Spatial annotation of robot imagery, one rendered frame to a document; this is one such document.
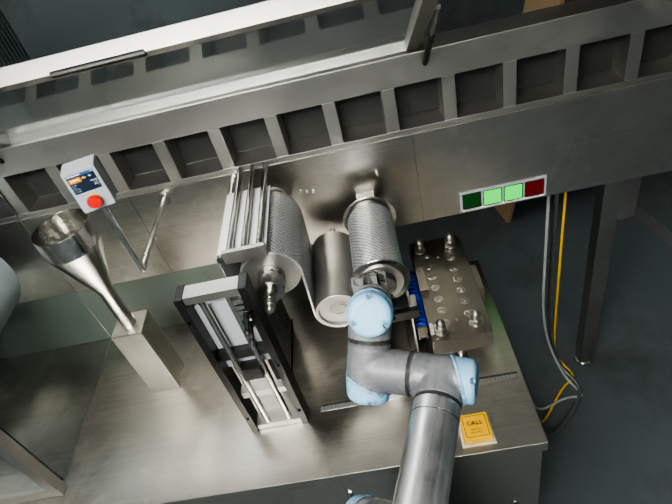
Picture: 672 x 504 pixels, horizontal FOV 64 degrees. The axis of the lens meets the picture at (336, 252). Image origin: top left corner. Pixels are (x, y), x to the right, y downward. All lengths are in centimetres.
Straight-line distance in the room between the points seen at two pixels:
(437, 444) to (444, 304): 76
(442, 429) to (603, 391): 185
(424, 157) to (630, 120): 55
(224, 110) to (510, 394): 104
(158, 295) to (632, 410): 193
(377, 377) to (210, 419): 84
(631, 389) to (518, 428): 126
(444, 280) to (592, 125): 58
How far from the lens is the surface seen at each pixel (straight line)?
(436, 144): 149
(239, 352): 132
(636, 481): 246
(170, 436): 168
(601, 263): 223
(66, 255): 140
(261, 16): 89
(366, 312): 87
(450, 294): 156
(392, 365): 90
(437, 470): 82
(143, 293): 186
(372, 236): 135
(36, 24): 362
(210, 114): 143
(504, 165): 159
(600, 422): 256
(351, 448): 147
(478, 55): 142
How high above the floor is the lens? 218
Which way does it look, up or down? 41 degrees down
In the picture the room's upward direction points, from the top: 16 degrees counter-clockwise
